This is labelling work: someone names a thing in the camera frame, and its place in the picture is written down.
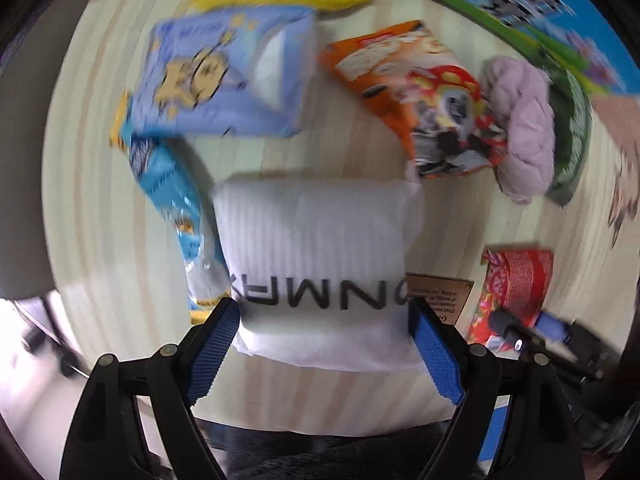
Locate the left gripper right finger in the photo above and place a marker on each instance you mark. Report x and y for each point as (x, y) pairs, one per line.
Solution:
(537, 440)

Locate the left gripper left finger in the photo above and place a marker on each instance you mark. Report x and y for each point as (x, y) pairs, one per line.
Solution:
(106, 438)

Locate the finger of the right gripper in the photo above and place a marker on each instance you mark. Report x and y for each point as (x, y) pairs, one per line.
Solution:
(552, 328)

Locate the red snack bag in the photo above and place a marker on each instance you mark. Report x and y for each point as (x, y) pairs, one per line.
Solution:
(516, 280)

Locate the green snack bag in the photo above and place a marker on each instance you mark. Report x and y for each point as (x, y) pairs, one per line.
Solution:
(572, 128)

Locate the orange snack bag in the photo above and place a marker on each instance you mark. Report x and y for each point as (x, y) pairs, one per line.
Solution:
(420, 90)

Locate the white sock pack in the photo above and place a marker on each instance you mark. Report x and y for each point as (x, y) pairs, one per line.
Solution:
(318, 268)

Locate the lilac knitted cloth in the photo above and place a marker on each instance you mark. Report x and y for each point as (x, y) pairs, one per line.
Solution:
(518, 95)

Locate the light blue snack packet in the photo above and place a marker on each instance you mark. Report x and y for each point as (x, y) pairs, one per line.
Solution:
(169, 186)

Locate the blue tissue pack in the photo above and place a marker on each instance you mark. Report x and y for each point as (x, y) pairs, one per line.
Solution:
(243, 71)

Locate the brown label plaque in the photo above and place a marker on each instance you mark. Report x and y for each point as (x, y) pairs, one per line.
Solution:
(446, 296)

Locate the grey round stool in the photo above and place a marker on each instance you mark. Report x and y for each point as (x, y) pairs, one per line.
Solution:
(27, 85)

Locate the cardboard box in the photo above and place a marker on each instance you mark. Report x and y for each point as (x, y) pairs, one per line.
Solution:
(574, 33)

